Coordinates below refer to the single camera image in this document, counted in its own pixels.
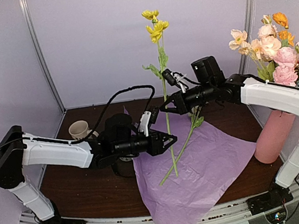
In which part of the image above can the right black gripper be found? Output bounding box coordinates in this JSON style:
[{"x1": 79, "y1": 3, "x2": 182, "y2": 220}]
[{"x1": 157, "y1": 80, "x2": 217, "y2": 118}]

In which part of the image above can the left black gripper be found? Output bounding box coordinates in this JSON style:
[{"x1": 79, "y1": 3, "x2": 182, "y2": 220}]
[{"x1": 112, "y1": 125, "x2": 180, "y2": 162}]

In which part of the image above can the white flower stem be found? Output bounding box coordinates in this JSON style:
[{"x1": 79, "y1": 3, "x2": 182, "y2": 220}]
[{"x1": 159, "y1": 106, "x2": 204, "y2": 186}]

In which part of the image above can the purple tissue paper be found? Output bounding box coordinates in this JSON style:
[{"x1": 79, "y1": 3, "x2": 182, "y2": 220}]
[{"x1": 133, "y1": 113, "x2": 256, "y2": 222}]

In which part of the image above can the yellow flower stem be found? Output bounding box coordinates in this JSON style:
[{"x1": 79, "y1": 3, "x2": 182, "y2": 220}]
[{"x1": 135, "y1": 7, "x2": 189, "y2": 180}]

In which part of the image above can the peach poppy flower stem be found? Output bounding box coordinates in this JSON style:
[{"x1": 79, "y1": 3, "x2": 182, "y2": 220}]
[{"x1": 229, "y1": 29, "x2": 263, "y2": 61}]

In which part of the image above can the peach pink rose stem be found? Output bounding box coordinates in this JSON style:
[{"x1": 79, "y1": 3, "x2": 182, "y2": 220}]
[{"x1": 258, "y1": 15, "x2": 282, "y2": 61}]

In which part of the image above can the orange flower stem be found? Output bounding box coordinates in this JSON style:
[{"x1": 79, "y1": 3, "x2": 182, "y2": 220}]
[{"x1": 272, "y1": 12, "x2": 295, "y2": 47}]

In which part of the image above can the pink carnation flower stem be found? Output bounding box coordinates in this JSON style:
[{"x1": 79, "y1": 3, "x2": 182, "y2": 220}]
[{"x1": 272, "y1": 47, "x2": 299, "y2": 87}]

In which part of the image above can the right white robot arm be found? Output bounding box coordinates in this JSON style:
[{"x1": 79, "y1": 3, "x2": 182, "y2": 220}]
[{"x1": 159, "y1": 74, "x2": 299, "y2": 207}]

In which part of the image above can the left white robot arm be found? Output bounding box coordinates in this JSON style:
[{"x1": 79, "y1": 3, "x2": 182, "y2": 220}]
[{"x1": 0, "y1": 111, "x2": 177, "y2": 224}]

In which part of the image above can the pink cylindrical vase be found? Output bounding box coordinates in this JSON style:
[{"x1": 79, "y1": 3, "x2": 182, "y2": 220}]
[{"x1": 254, "y1": 110, "x2": 296, "y2": 164}]

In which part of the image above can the white mug yellow inside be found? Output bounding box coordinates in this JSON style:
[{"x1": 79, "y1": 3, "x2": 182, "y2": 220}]
[{"x1": 119, "y1": 157, "x2": 132, "y2": 162}]

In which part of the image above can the white mug floral print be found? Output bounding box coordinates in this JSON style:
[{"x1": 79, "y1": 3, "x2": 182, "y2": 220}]
[{"x1": 68, "y1": 120, "x2": 99, "y2": 140}]

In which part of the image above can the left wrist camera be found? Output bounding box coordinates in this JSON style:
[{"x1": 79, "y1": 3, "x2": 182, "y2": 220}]
[{"x1": 138, "y1": 106, "x2": 159, "y2": 137}]

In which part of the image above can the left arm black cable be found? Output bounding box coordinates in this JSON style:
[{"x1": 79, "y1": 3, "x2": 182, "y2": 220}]
[{"x1": 0, "y1": 83, "x2": 165, "y2": 185}]

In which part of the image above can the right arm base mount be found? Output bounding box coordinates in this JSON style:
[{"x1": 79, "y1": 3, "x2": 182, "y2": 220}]
[{"x1": 247, "y1": 193, "x2": 294, "y2": 224}]

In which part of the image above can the left aluminium frame post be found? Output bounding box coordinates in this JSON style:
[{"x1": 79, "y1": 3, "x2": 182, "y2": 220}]
[{"x1": 18, "y1": 0, "x2": 66, "y2": 113}]

